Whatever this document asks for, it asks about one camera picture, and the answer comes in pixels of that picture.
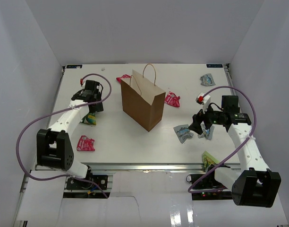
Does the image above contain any red snack packet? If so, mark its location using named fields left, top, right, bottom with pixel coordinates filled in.
left=164, top=91, right=180, bottom=108
left=76, top=135, right=95, bottom=151
left=116, top=74, right=131, bottom=83

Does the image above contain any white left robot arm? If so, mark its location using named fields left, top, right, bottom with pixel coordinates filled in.
left=36, top=80, right=103, bottom=189

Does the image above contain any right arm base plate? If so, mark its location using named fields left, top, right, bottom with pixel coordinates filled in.
left=186, top=174, right=226, bottom=191

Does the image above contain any brown paper bag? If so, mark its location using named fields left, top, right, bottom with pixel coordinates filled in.
left=120, top=70, right=166, bottom=131

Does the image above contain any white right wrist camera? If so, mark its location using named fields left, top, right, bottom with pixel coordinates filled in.
left=196, top=92, right=211, bottom=113

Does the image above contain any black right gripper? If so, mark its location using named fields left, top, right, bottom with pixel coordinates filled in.
left=188, top=101, right=226, bottom=135

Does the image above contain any aluminium front rail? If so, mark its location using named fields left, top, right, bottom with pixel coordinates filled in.
left=35, top=163, right=242, bottom=172

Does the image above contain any green yellow snack packet front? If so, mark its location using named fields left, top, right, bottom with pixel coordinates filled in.
left=202, top=151, right=219, bottom=168

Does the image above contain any white cardboard front panel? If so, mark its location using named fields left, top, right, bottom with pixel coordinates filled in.
left=17, top=172, right=287, bottom=227

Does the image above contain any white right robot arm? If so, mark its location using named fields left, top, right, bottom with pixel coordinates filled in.
left=189, top=93, right=281, bottom=208

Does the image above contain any blue label left corner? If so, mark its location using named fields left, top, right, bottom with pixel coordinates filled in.
left=66, top=64, right=83, bottom=69

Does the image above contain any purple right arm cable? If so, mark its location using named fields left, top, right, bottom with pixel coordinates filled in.
left=187, top=85, right=257, bottom=194

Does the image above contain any blue label corner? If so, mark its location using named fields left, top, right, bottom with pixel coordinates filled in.
left=206, top=64, right=223, bottom=68
left=66, top=64, right=83, bottom=69

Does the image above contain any blue silver snack packet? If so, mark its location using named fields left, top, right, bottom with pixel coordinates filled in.
left=200, top=73, right=215, bottom=86
left=173, top=124, right=194, bottom=144
left=198, top=124, right=214, bottom=140

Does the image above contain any green yellow snack packet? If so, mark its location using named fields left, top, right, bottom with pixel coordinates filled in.
left=80, top=113, right=96, bottom=125
left=202, top=151, right=219, bottom=168

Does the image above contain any blue label right corner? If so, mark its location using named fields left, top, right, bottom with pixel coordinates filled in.
left=206, top=64, right=223, bottom=68

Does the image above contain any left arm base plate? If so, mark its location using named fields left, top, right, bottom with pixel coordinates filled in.
left=65, top=175, right=108, bottom=190

